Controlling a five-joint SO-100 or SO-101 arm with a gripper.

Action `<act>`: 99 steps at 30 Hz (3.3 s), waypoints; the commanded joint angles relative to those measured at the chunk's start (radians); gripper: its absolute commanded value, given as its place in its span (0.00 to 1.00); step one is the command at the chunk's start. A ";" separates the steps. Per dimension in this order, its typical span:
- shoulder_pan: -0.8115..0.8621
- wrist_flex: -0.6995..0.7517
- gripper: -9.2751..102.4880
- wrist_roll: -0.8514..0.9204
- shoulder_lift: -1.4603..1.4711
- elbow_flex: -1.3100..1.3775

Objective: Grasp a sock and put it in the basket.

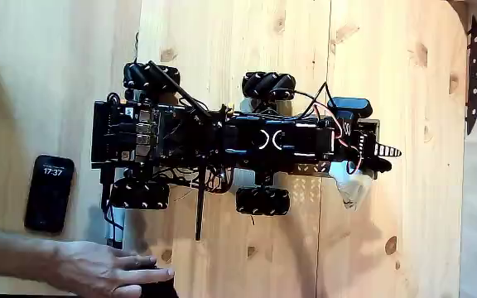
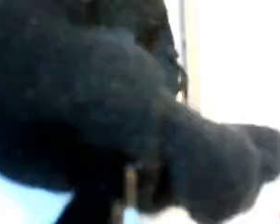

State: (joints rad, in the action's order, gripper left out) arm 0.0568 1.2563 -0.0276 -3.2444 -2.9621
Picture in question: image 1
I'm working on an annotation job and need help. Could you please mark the black smartphone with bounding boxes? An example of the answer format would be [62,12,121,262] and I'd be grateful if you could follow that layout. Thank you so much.
[23,154,75,234]

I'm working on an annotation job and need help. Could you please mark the white sock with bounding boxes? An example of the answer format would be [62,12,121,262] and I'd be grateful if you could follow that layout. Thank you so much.
[330,161,375,210]

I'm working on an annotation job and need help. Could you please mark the person's hand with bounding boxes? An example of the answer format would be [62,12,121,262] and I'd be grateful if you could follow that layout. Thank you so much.
[50,239,176,298]

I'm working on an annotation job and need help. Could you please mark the black mecanum wheel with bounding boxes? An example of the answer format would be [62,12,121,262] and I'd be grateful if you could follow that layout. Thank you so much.
[109,177,171,210]
[241,71,296,102]
[235,185,292,216]
[123,61,181,91]

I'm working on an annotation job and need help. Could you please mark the black antenna rod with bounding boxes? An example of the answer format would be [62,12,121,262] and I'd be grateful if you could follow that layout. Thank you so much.
[147,60,213,121]
[195,155,207,242]

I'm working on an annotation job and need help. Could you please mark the black mobile robot chassis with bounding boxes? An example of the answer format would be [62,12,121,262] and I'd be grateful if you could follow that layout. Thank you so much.
[90,91,300,195]

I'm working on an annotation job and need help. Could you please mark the pale grey cylinder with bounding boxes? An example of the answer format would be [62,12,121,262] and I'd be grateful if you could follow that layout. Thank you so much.
[104,205,126,249]

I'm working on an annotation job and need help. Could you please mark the black oval camera box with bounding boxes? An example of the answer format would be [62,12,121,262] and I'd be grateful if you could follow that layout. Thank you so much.
[327,97,374,121]

